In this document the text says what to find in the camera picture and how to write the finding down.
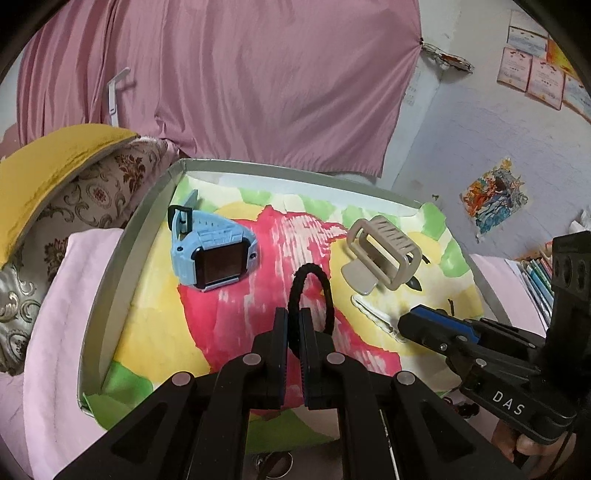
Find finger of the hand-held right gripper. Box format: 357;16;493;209
398;313;532;371
411;304;546;358

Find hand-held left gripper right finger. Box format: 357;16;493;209
298;308;522;480

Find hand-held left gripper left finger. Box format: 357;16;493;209
53;308;290;480

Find white snap hair clip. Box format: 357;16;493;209
351;295;408;345

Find black braided hair tie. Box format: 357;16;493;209
285;263;336;358

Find colourful painted tray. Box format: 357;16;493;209
76;158;488;457

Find person's right hand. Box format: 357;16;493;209
490;408;561;467

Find beige hair claw clip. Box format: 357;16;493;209
341;215;423;296

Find stack of books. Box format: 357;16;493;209
505;249;555;330

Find blue smartwatch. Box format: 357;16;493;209
167;189;257;294

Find colourful painted paper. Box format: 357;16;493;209
85;178;485;444

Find pink bedsheet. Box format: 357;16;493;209
0;226;552;480

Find floral patterned pillow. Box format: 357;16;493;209
0;136;181;377

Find pink curtain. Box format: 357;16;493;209
16;0;423;178

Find yellow pillow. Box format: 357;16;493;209
0;124;139;268

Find white desk lamp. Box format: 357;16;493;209
106;67;132;127

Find colourful wall painting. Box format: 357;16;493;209
459;157;529;241

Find group of wall certificates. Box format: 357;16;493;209
496;9;591;118

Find wire wall shelf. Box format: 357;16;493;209
421;41;475;75

